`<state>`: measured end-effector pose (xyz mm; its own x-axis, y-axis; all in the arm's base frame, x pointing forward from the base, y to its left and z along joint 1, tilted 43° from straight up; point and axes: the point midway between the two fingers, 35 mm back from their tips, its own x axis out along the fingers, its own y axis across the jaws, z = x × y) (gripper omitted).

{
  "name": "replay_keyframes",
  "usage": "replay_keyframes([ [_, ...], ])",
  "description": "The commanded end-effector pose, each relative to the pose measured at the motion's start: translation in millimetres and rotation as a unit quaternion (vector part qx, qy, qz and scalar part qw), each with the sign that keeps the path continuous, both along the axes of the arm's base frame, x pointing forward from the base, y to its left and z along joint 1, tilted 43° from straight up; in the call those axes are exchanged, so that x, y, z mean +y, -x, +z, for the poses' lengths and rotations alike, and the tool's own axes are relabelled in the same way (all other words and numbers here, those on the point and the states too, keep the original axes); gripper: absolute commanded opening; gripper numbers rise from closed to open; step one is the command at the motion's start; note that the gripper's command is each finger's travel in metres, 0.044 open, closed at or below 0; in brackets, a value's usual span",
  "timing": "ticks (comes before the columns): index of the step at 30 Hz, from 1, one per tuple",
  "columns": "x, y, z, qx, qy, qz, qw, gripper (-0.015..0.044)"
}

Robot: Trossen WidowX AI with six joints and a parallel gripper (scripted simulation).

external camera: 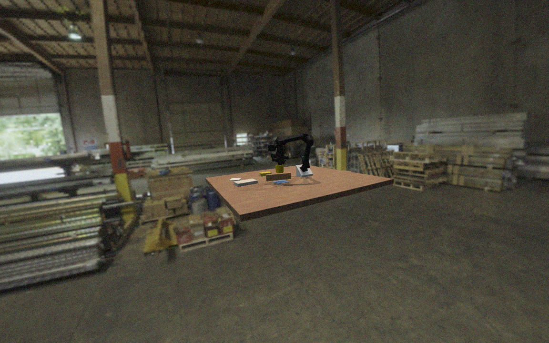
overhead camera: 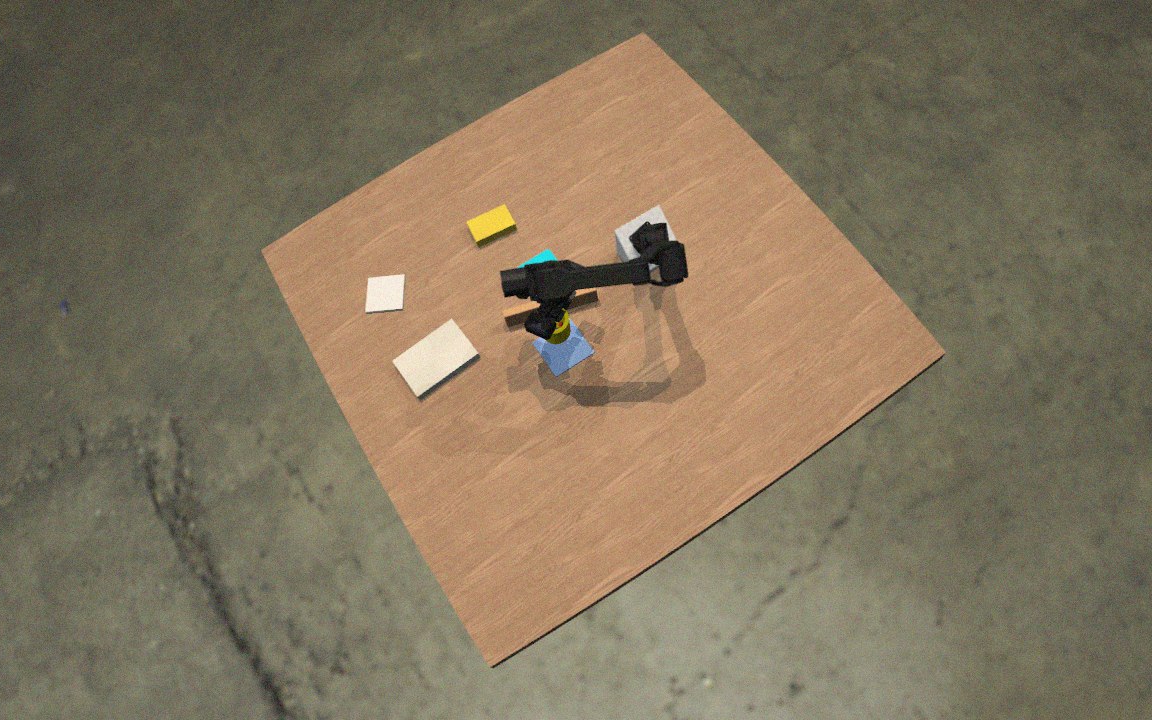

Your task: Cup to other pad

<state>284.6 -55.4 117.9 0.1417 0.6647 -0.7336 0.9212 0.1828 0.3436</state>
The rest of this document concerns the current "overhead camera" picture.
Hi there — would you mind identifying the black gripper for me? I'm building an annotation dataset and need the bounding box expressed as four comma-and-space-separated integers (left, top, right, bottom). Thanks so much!
524, 290, 576, 340

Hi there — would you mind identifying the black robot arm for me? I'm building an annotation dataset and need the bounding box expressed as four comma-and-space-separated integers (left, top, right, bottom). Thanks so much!
500, 222, 689, 304

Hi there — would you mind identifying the white flat square tile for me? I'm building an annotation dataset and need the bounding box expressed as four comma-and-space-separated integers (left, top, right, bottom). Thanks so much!
366, 274, 406, 313

